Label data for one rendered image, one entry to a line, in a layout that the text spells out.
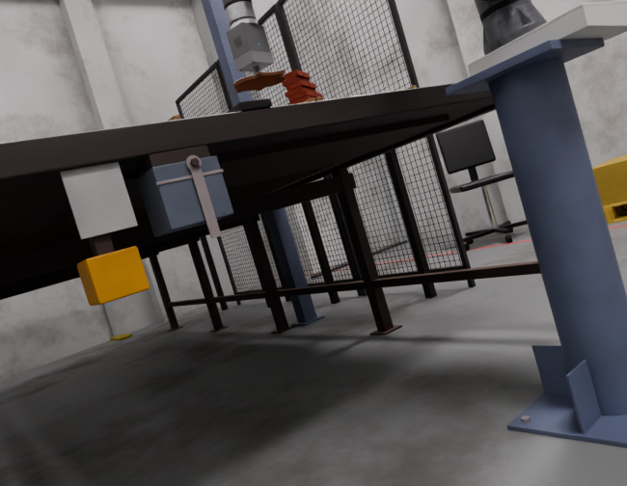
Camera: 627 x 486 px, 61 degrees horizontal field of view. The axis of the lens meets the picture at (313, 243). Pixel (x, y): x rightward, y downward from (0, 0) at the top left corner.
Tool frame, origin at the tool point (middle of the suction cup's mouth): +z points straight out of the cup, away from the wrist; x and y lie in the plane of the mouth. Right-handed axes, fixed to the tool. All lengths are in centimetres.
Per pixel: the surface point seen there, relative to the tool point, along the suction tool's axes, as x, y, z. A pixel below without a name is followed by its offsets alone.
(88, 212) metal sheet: 5, 61, 26
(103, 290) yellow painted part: 7, 64, 40
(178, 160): 11.2, 43.9, 20.4
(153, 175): 11, 50, 22
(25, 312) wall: -475, -119, 50
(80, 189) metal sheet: 5, 61, 22
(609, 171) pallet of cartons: 25, -320, 66
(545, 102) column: 62, -20, 28
